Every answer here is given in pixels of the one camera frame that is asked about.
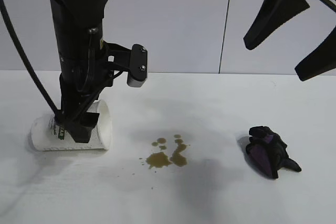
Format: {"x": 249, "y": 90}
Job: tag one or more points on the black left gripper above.
{"x": 76, "y": 95}

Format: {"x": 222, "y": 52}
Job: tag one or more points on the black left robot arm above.
{"x": 76, "y": 11}

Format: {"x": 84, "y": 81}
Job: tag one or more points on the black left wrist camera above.
{"x": 137, "y": 66}

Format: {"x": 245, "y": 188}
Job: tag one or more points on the brown coffee spill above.
{"x": 157, "y": 159}

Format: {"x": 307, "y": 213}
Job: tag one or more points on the white paper coffee cup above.
{"x": 42, "y": 134}

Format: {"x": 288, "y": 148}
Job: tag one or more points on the black and purple cloth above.
{"x": 273, "y": 153}

